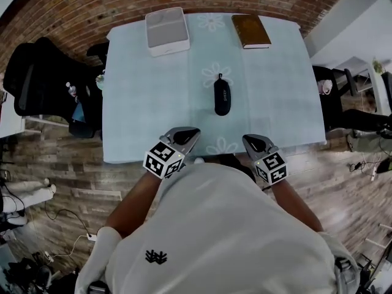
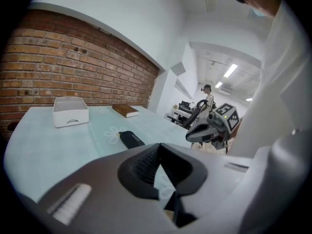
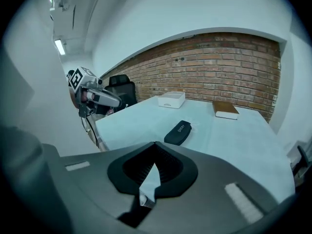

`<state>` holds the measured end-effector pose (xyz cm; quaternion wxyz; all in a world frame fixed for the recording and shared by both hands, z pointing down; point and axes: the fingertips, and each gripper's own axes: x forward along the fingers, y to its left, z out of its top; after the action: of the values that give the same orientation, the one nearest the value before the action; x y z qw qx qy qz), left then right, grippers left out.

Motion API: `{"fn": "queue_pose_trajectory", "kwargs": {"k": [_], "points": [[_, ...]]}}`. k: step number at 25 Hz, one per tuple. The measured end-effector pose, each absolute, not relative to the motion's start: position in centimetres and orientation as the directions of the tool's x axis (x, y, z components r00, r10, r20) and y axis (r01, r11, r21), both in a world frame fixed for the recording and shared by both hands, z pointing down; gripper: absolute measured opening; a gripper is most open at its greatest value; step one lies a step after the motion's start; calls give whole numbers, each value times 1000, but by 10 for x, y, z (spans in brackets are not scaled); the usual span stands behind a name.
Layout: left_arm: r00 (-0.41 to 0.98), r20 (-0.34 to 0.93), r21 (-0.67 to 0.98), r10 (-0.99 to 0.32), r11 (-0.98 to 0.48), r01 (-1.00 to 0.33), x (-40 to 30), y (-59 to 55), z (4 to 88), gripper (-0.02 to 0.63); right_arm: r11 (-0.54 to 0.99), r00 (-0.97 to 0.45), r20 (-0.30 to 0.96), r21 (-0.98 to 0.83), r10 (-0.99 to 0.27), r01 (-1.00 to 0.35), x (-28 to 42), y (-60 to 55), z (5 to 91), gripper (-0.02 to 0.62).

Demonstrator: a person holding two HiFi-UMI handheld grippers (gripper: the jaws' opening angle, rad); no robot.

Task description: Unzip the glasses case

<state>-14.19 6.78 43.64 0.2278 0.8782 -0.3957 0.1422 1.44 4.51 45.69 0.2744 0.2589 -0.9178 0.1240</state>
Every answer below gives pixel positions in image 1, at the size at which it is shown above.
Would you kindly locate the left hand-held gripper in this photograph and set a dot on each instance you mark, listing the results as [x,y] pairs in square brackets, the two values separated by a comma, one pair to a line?
[162,161]

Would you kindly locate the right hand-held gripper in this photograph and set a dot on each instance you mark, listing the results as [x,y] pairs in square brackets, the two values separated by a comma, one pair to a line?
[271,167]

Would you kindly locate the black zippered case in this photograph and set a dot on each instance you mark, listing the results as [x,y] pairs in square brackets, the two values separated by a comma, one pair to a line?
[222,96]

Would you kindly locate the person's right forearm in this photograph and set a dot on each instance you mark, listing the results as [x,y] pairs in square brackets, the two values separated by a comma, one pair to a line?
[294,204]

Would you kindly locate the person's left forearm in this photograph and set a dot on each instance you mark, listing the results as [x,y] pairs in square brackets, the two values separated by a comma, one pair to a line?
[134,204]

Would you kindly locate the person's black trousers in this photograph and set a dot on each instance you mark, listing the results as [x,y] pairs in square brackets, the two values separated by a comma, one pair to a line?
[242,165]

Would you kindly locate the person's white shoe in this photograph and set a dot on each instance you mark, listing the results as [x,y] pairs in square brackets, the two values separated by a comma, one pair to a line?
[199,160]

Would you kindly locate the light blue flowered tablecloth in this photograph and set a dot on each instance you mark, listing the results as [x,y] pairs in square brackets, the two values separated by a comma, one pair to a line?
[147,109]

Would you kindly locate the black office chair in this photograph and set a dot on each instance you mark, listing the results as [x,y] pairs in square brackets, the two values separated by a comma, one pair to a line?
[332,96]
[46,81]

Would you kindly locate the white pink cup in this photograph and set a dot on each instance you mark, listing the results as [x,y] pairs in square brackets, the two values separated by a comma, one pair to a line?
[324,86]

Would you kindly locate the person's white t-shirt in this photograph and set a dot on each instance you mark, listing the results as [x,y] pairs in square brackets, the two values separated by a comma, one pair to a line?
[220,231]

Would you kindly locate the white rectangular box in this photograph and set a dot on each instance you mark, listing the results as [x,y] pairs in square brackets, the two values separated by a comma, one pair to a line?
[167,31]

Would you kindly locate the brown hardcover book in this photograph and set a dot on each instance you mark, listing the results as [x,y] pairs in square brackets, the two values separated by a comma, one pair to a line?
[251,31]

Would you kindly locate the white power strip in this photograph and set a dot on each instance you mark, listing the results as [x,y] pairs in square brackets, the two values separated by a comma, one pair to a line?
[374,172]
[92,237]

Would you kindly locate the clear plastic bottle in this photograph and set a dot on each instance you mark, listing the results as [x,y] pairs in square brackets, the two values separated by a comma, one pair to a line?
[71,89]

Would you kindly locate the white desk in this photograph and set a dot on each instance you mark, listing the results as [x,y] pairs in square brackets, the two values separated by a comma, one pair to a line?
[364,72]
[12,118]

